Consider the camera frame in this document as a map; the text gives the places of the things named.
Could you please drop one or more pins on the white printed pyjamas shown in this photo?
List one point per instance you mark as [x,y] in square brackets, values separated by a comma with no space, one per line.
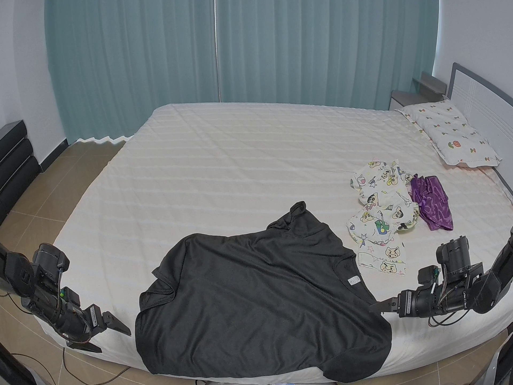
[384,211]

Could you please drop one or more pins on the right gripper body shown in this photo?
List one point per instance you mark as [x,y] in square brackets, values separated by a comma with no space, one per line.
[416,303]

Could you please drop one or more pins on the white printed pillow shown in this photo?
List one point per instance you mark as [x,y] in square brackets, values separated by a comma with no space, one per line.
[453,134]

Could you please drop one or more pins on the blue-green curtain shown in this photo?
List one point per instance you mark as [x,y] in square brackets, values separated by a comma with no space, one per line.
[132,42]
[320,38]

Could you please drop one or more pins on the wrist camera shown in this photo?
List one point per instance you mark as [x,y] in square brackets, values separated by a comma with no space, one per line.
[427,276]
[71,297]

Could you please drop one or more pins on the bed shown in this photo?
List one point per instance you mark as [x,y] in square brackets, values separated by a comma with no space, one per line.
[240,167]

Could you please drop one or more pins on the black T-shirt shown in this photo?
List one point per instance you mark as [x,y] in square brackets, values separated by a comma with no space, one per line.
[260,295]

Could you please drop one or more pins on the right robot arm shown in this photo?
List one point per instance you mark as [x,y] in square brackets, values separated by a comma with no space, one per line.
[487,291]

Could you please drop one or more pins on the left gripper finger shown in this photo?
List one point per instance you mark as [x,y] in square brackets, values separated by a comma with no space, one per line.
[109,324]
[80,345]

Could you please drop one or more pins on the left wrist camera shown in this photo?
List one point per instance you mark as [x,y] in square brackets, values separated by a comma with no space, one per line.
[71,297]

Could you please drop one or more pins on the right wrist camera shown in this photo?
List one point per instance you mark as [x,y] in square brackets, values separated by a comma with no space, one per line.
[427,276]

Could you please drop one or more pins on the grey bedside table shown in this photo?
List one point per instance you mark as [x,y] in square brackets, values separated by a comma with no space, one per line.
[416,94]

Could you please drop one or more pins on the black chest of drawers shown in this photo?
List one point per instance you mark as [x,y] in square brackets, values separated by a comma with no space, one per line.
[16,163]

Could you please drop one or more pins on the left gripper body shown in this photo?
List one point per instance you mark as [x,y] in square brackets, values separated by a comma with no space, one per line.
[78,325]

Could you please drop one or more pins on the purple garment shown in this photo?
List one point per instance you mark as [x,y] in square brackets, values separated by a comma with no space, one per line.
[435,207]

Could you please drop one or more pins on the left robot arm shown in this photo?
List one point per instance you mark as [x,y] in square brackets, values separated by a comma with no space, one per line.
[24,283]

